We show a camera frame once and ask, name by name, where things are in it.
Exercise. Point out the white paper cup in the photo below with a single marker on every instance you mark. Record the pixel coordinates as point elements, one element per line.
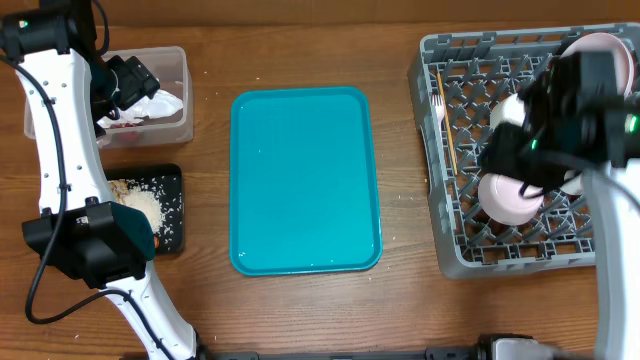
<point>572,183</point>

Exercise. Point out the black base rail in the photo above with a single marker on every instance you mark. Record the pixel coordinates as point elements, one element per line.
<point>497,346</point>

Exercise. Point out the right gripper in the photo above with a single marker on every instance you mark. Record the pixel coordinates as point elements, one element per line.
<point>498,153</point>

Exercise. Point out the white bowl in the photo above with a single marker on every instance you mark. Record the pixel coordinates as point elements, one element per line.
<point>510,110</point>

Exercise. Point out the wooden chopstick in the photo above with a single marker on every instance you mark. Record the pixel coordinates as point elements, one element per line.
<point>447,124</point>

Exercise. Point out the white round plate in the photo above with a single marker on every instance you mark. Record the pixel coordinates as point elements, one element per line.
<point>624,68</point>

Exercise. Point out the white napkin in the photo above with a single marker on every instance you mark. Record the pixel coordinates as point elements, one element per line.
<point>163,104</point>

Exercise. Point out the peanuts in pink bowl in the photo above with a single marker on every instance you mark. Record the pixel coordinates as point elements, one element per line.
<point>120,190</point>

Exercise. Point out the teal plastic serving tray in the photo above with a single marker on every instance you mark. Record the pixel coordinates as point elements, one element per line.
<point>303,184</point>

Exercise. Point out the spilled rice pile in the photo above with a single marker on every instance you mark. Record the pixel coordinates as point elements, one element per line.
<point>146,202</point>

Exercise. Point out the red snack wrapper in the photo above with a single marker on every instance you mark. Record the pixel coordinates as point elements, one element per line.
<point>124,123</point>

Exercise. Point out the white plastic fork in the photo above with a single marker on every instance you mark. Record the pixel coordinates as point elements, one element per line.
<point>439,107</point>

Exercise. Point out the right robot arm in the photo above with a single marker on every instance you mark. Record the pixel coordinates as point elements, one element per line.
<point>576,119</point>

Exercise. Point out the clear plastic bin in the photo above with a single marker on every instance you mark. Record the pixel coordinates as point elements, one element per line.
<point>170,120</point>

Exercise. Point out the grey dishwasher rack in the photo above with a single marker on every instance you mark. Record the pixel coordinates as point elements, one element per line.
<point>480,69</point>

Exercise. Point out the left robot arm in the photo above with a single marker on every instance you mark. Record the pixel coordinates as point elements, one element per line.
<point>81,230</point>

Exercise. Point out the pink bowl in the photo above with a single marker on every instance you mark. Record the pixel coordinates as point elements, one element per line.
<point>499,197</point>

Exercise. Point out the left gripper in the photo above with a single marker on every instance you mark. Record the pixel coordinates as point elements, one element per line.
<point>137,80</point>

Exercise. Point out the black plastic tray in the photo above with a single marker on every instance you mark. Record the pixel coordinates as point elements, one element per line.
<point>165,181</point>

